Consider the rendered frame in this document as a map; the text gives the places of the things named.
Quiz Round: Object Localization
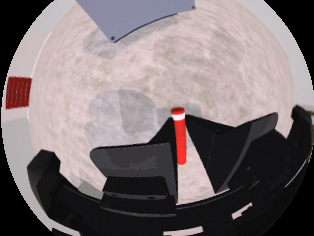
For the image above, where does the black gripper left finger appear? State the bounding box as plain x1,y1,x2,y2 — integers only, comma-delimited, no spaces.
89,118,178,203

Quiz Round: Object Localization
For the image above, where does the red peg with white band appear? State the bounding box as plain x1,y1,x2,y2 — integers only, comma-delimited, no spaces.
170,107,186,165

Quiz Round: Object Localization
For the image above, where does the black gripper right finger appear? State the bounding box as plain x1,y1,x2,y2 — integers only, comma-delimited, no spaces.
185,113,278,194

